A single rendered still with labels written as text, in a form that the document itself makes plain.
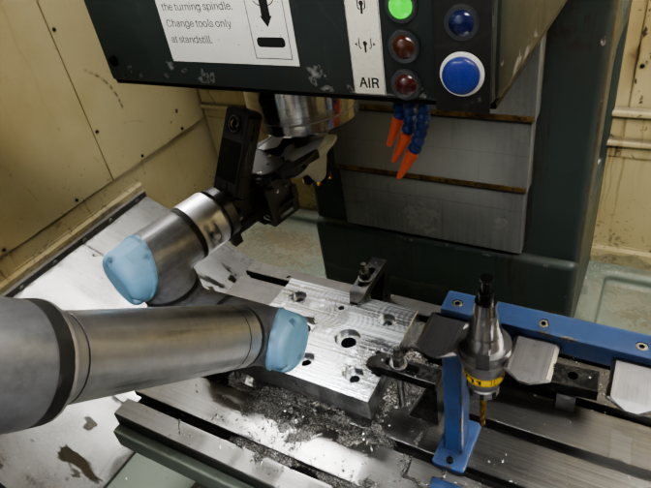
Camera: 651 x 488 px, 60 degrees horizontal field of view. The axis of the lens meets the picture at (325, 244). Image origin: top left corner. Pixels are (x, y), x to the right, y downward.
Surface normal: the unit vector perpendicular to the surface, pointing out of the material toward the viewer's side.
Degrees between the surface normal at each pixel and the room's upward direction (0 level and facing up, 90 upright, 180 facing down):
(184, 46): 90
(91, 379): 96
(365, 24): 90
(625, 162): 90
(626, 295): 0
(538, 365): 0
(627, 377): 0
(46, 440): 24
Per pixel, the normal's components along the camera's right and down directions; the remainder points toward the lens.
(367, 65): -0.48, 0.58
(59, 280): 0.22, -0.65
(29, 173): 0.87, 0.18
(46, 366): 0.85, -0.08
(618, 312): -0.15, -0.80
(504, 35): 0.62, 0.39
